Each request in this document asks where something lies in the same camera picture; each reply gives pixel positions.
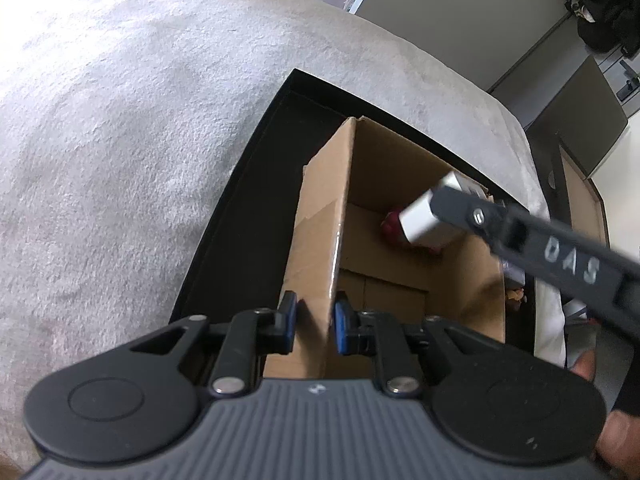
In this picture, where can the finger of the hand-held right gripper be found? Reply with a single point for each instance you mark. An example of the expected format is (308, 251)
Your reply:
(460, 207)

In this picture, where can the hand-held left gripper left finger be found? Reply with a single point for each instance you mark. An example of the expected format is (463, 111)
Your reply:
(288, 322)

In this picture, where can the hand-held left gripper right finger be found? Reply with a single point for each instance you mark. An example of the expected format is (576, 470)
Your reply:
(342, 325)

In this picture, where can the white plug charger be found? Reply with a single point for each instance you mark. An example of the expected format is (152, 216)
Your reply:
(425, 220)

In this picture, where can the brown cardboard box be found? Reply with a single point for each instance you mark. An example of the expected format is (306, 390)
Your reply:
(320, 200)

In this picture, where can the person's right hand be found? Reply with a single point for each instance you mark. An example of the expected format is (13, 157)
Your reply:
(622, 440)

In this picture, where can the crimson toy figure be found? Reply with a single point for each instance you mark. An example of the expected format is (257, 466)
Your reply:
(392, 227)

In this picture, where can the black shallow tray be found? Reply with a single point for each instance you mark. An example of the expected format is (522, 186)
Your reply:
(250, 200)

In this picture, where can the dark grey cabinet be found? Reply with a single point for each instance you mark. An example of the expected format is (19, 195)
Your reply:
(580, 110)

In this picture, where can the pale grey fleece blanket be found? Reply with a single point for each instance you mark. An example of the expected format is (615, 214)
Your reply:
(125, 135)

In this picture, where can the tan fleece cloth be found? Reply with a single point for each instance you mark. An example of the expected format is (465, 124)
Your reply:
(9, 470)

